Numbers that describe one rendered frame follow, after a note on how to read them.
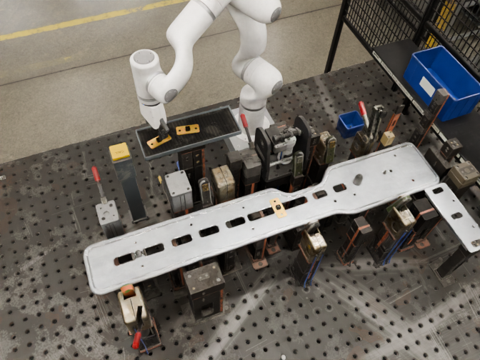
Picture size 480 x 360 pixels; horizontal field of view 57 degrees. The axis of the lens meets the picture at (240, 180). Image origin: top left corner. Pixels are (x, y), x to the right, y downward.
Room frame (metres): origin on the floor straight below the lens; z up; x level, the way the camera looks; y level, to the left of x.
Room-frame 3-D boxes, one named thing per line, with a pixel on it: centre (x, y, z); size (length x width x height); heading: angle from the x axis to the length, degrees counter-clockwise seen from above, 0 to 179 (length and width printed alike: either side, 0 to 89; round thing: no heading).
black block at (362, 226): (0.81, -0.47, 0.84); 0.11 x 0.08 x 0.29; 25
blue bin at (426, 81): (1.48, -0.85, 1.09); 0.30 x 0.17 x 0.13; 26
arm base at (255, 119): (1.41, -0.03, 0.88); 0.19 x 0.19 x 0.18
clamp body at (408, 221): (0.83, -0.61, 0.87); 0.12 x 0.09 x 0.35; 25
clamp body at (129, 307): (0.43, 0.30, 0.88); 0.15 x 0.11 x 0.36; 25
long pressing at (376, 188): (0.83, -0.13, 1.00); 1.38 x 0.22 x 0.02; 115
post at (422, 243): (0.93, -0.80, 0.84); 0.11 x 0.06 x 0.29; 25
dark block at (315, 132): (1.14, -0.26, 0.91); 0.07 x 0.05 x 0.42; 25
